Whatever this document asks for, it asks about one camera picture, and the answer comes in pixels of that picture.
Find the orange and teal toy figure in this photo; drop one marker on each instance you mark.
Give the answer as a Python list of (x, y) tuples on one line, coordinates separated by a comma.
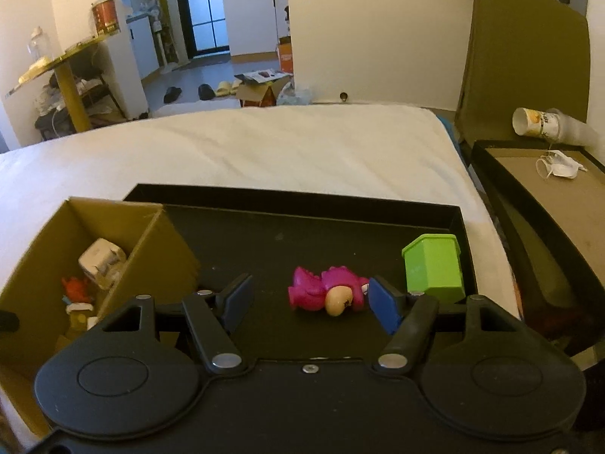
[(75, 289)]

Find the cardboard box with papers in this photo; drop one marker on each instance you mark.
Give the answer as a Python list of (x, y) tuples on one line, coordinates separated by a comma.
[(260, 90)]

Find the beige slipper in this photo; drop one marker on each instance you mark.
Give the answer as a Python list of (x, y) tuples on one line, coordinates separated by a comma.
[(236, 85), (223, 88)]

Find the brown cardboard box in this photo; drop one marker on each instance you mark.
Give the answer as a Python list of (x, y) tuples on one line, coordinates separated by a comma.
[(156, 250)]

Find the crumpled plastic bag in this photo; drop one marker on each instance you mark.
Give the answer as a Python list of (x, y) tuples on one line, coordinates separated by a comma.
[(295, 95)]

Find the dark-framed nightstand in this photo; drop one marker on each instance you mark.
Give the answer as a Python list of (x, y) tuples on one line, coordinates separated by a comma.
[(534, 208)]

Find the white kitchen cabinet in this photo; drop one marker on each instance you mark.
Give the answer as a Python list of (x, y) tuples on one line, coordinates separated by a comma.
[(255, 23)]

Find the cluttered black shelf rack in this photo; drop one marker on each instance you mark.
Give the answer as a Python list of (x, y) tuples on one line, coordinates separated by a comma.
[(52, 104)]

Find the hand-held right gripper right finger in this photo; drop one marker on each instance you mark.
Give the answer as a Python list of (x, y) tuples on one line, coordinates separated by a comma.
[(384, 300)]

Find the white cube toy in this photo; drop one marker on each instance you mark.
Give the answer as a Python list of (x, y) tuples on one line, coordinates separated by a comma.
[(101, 260)]

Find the orange carton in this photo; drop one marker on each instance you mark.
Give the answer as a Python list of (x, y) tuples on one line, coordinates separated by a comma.
[(286, 56)]

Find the green plastic box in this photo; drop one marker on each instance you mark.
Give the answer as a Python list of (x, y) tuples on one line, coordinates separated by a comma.
[(432, 265)]

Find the dark glass door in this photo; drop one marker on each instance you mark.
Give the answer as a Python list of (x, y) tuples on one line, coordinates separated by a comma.
[(203, 4)]

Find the clear glass jar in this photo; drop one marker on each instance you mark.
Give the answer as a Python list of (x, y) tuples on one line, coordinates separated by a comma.
[(38, 42)]

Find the black slipper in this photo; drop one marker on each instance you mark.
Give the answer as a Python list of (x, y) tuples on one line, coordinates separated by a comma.
[(172, 95), (206, 92)]

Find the pink-haired toy figure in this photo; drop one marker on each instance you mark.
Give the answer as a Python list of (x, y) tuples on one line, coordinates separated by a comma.
[(309, 291)]

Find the white standing fan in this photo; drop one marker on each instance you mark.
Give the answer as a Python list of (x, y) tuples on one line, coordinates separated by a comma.
[(163, 42)]

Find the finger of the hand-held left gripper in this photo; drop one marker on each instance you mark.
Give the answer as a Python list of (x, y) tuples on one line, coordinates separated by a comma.
[(8, 321)]

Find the yellow round table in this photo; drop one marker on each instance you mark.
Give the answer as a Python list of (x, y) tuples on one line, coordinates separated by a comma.
[(71, 80)]

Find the red tin can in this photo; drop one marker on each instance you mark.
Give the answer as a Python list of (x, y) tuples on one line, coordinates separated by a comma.
[(105, 16)]

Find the white face mask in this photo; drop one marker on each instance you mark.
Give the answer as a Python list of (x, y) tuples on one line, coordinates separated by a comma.
[(562, 165)]

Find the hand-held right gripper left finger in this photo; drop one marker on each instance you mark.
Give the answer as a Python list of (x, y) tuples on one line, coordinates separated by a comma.
[(238, 295)]

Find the black shallow tray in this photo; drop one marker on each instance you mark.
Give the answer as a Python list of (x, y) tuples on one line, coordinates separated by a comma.
[(283, 231)]

